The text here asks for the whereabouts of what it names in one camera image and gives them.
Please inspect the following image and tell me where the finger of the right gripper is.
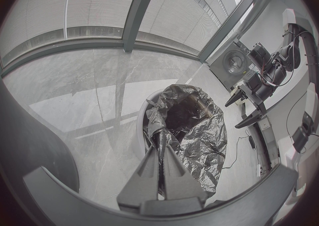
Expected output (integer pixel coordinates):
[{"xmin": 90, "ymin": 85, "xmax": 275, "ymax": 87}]
[
  {"xmin": 235, "ymin": 109, "xmax": 263, "ymax": 129},
  {"xmin": 225, "ymin": 88, "xmax": 247, "ymax": 107}
]

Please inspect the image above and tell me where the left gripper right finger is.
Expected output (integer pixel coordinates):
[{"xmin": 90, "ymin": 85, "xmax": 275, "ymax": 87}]
[{"xmin": 159, "ymin": 130, "xmax": 209, "ymax": 209}]

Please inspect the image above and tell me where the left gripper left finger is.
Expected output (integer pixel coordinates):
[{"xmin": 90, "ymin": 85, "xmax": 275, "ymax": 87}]
[{"xmin": 117, "ymin": 130, "xmax": 161, "ymax": 213}]

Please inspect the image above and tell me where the black plastic bag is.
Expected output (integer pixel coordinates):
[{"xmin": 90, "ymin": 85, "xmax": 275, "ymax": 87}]
[{"xmin": 143, "ymin": 84, "xmax": 228, "ymax": 198}]

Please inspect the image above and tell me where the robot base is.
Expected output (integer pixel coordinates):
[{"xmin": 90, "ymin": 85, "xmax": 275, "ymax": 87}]
[{"xmin": 277, "ymin": 136, "xmax": 314, "ymax": 205}]

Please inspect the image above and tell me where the white trash bin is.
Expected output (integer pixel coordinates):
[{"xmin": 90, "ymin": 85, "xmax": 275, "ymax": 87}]
[{"xmin": 136, "ymin": 89, "xmax": 166, "ymax": 160}]

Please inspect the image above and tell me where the white perforated basket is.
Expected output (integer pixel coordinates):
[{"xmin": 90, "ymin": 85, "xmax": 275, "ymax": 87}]
[{"xmin": 231, "ymin": 87, "xmax": 246, "ymax": 106}]

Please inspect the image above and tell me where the window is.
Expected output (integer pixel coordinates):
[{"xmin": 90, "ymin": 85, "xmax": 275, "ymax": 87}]
[{"xmin": 0, "ymin": 0, "xmax": 276, "ymax": 77}]

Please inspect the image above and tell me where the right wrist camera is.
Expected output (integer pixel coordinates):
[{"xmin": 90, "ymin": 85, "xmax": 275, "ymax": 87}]
[{"xmin": 242, "ymin": 70, "xmax": 261, "ymax": 91}]

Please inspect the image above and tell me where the black cable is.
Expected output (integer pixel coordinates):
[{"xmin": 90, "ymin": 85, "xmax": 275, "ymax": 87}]
[{"xmin": 221, "ymin": 130, "xmax": 257, "ymax": 170}]

